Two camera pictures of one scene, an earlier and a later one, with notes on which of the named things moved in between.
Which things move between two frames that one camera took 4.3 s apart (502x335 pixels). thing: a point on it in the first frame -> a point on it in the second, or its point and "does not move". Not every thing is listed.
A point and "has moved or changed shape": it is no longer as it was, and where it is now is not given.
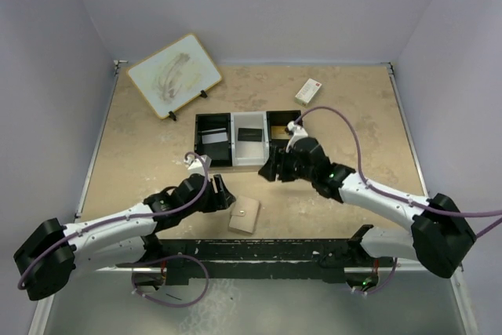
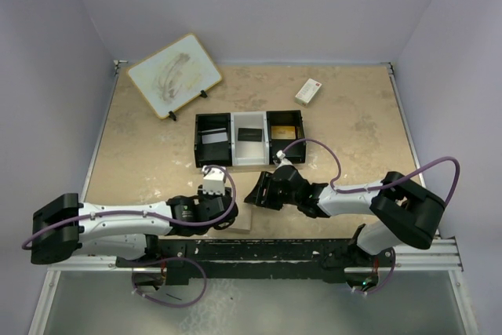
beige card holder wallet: [244, 214] has moved or changed shape
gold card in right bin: [278, 132] does not move
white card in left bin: [216, 137] does not move
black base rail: [257, 260] does not move
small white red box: [307, 91] does not move
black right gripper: [269, 170] -> [257, 195]
